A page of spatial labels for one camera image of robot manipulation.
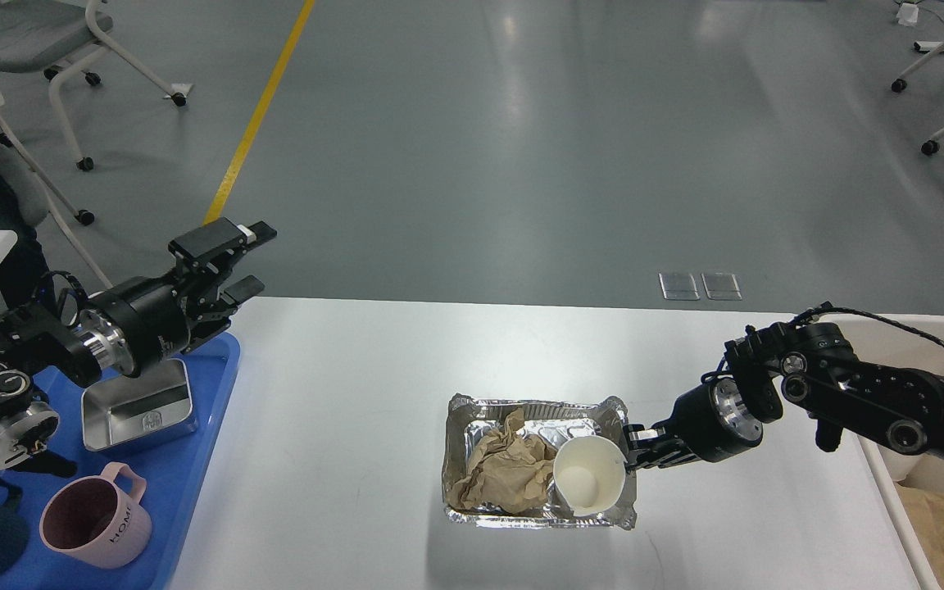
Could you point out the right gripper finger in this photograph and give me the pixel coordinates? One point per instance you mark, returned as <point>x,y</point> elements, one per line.
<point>640,439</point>
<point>667,457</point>

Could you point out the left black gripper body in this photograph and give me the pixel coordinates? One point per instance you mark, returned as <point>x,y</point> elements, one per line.
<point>134,325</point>

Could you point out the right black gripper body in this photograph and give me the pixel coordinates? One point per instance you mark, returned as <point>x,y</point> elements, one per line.
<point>713,423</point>

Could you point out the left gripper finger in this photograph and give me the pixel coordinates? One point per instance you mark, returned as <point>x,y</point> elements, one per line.
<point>211,251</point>
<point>209,317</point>

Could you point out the white paper cup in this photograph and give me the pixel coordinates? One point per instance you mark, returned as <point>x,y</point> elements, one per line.
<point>589,474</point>

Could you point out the square metal tray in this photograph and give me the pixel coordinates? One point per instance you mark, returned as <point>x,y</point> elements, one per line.
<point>123,415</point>

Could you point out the aluminium foil tray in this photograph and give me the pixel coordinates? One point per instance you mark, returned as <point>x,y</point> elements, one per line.
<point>469,420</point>

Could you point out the pink mug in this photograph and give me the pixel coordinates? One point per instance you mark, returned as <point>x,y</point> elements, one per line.
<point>99,520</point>

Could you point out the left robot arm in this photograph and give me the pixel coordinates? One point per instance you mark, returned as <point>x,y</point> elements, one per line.
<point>33,338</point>

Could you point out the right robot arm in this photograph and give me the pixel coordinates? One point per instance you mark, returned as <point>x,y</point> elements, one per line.
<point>809,363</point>

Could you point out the floor socket plate right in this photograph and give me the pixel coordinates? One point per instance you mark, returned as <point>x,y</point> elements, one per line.
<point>721,286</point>

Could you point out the floor socket plate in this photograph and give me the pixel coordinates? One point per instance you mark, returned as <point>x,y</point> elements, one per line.
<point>721,286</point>
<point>678,286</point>

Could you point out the floor socket plate left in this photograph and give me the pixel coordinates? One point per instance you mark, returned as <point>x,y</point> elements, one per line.
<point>678,286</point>

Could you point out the blue plastic tray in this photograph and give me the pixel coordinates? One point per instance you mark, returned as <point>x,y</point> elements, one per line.
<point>174,472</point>

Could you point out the paper cup in bin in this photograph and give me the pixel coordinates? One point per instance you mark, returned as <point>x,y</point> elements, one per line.
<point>899,465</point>

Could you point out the beige plastic bin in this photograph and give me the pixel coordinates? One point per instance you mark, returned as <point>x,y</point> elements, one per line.
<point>903,481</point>

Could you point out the grey office chair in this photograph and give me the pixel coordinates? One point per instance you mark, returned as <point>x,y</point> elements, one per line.
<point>61,40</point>

